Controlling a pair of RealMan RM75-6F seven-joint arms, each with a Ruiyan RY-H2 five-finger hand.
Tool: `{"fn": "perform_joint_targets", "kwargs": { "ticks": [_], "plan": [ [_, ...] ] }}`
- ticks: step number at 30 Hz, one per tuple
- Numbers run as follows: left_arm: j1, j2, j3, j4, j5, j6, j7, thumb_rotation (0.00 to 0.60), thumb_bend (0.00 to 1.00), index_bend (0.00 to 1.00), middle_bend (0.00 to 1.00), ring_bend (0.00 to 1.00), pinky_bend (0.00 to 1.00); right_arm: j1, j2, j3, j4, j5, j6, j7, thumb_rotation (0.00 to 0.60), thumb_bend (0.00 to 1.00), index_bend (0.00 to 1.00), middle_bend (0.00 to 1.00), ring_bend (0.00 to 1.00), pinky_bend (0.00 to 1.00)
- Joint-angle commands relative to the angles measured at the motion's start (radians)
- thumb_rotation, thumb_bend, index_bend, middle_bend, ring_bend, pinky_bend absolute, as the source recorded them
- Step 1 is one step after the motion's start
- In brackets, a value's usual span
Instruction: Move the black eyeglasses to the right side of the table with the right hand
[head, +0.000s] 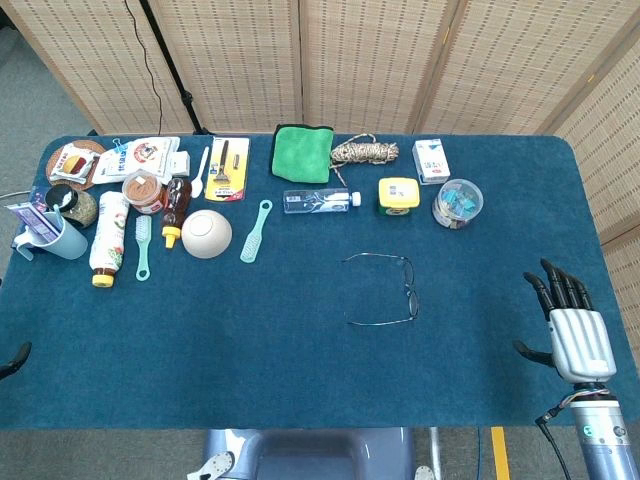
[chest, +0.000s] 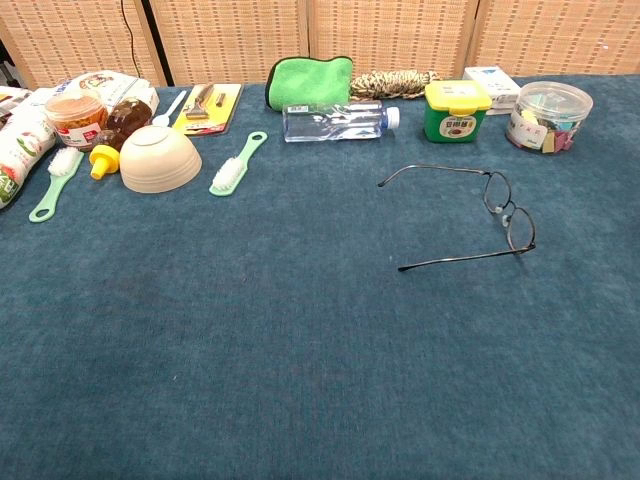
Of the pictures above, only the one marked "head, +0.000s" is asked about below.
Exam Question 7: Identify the clear jar of binder clips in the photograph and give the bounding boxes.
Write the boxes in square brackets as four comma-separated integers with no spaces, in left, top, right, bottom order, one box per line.
[431,178,485,231]

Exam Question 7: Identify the black tripod pole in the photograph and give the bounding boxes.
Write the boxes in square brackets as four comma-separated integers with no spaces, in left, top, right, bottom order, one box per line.
[138,0,211,136]

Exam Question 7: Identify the round cork coaster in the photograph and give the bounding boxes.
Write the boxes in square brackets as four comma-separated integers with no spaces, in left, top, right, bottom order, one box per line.
[45,140,108,192]

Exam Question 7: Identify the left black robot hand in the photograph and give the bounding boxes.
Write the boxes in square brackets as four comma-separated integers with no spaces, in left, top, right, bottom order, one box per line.
[0,341,33,381]

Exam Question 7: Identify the small white box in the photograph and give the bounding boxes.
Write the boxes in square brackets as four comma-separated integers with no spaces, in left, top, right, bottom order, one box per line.
[167,151,192,177]

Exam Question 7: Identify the white blue carton box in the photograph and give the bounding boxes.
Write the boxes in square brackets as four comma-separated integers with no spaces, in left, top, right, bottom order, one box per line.
[412,138,452,186]

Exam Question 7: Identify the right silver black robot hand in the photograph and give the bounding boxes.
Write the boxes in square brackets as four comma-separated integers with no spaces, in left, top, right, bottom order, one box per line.
[513,258,618,385]

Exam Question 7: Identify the herb jar with black lid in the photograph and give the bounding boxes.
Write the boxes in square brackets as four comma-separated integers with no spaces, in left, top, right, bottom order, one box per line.
[44,183,99,229]

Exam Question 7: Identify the dark blue small pack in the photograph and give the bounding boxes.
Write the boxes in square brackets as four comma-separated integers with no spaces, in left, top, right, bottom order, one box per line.
[28,185,54,209]

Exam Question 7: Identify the yellow floor tape strip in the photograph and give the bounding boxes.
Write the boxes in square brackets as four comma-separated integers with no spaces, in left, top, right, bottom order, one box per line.
[490,426,511,480]

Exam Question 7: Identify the light blue mug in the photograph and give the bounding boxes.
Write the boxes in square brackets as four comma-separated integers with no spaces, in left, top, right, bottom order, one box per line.
[11,209,89,262]

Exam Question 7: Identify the amber bottle with yellow cap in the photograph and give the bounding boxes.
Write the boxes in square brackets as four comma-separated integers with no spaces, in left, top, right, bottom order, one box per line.
[160,177,194,250]

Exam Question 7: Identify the razor in yellow card pack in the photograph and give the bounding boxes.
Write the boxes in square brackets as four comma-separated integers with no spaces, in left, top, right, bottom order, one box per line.
[204,136,251,203]

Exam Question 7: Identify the white metal table leg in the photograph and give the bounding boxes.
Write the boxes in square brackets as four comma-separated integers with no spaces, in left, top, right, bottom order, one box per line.
[428,427,444,480]

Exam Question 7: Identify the clear plastic water bottle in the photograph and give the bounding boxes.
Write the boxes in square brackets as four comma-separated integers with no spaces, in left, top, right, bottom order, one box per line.
[283,187,363,215]

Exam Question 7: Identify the white drink bottle yellow cap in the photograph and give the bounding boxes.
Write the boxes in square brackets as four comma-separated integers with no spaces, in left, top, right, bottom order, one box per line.
[88,190,131,289]

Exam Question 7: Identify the thin-framed eyeglasses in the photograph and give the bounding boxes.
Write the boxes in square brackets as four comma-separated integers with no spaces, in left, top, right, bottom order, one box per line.
[341,252,420,327]

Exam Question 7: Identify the green microfiber cloth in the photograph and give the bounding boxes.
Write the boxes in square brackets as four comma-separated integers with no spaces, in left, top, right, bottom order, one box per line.
[271,123,335,185]

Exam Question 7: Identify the teal blue tablecloth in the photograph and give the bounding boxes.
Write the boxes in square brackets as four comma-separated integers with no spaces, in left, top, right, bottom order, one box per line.
[0,133,640,431]

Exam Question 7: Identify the red jar with brown lid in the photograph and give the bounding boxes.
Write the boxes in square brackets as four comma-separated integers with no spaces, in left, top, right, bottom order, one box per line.
[121,169,164,215]

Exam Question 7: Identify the purple toothpaste box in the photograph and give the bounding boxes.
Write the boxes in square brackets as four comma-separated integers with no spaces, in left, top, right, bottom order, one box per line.
[4,200,64,246]

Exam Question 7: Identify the bamboo folding screen panel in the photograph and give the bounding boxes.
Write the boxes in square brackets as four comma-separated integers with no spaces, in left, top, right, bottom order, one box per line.
[0,0,199,136]
[298,0,454,135]
[537,29,640,244]
[412,0,640,136]
[599,234,640,326]
[147,0,305,135]

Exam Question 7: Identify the white printed pouch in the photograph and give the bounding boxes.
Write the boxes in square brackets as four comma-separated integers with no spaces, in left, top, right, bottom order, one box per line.
[91,136,182,185]

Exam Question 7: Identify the red yellow snack packet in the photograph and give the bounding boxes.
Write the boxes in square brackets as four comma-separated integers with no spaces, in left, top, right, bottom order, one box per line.
[48,141,101,182]

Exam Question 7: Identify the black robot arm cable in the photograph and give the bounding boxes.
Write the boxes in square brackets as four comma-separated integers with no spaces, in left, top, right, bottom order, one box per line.
[534,402,574,480]

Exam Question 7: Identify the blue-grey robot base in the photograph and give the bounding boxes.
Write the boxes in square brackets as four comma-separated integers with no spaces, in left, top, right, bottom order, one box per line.
[202,427,416,480]

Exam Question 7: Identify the thin black hanging cable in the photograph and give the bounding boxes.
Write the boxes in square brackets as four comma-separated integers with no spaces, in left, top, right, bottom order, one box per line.
[123,0,164,136]

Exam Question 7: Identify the yellow lidded container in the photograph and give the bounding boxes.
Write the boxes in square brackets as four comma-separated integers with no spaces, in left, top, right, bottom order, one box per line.
[377,177,422,218]

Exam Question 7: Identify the beige upturned bowl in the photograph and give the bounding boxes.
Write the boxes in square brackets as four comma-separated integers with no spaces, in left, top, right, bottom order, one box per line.
[180,209,234,260]

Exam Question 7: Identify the mint green brush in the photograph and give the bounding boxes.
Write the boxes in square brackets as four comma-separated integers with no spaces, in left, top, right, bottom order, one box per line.
[135,214,153,282]
[239,199,274,264]

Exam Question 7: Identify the white plastic spoon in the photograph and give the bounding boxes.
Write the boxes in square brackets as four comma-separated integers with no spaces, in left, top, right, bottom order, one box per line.
[190,145,210,198]

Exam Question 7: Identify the coiled beige patterned rope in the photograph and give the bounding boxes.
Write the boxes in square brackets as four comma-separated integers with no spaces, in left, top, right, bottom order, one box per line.
[328,132,400,187]

